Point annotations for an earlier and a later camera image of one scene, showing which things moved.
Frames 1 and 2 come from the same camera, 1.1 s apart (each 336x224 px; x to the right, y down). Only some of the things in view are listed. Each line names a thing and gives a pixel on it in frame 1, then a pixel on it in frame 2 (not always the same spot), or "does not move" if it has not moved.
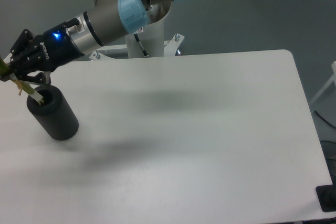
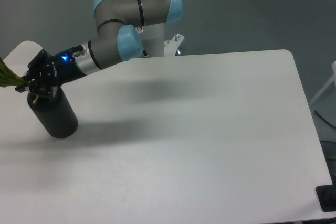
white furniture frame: [328, 84] does not move
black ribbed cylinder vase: [54, 114] does not move
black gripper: [49, 51] to [66, 67]
